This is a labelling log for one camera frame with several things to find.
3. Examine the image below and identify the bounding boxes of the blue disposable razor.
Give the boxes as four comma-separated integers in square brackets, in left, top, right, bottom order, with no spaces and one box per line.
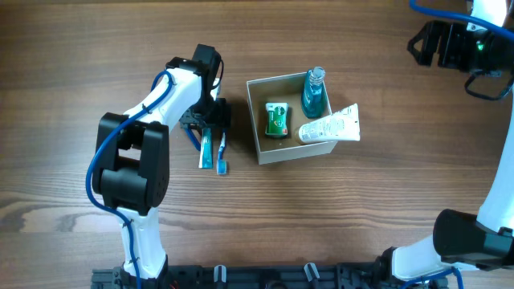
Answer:
[185,128,201,152]

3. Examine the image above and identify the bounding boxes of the teal white toothpaste tube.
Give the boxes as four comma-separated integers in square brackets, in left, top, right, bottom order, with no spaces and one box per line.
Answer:
[198,128,213,169]

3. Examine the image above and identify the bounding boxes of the blue white toothbrush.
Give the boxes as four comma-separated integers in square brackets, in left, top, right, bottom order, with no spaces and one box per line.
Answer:
[216,129,228,175]

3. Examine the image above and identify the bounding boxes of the green white soap packet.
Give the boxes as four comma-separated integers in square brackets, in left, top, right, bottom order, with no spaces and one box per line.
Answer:
[265,103,288,138]

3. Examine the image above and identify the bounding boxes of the teal mouthwash bottle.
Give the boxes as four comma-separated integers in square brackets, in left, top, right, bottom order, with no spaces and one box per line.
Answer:
[301,67,325,119]

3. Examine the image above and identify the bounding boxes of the white green-leaf lotion tube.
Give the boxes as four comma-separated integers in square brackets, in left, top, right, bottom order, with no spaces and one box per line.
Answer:
[295,104,361,145]

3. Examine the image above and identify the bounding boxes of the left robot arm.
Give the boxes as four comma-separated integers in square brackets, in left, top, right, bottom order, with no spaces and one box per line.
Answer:
[85,44,231,288]

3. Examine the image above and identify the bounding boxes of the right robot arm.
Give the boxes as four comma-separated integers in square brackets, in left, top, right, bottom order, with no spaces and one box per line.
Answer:
[370,1,513,288]

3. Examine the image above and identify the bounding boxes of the white open cardboard box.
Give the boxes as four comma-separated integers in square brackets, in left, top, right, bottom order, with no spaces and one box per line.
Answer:
[247,72,337,165]

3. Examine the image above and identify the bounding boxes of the left blue cable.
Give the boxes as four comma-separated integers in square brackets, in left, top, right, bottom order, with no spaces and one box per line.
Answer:
[84,70,177,289]

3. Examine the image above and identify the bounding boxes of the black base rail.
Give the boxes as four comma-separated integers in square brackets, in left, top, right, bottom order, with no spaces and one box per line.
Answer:
[91,263,448,289]

